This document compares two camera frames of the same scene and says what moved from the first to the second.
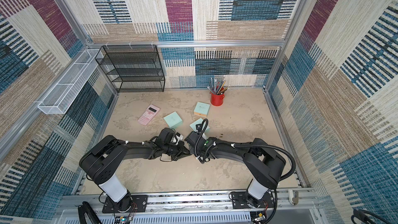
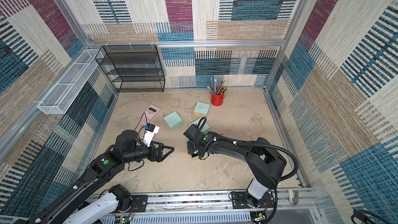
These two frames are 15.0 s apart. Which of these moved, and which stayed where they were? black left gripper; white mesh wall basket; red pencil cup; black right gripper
Moved: black left gripper
Stayed: white mesh wall basket; red pencil cup; black right gripper
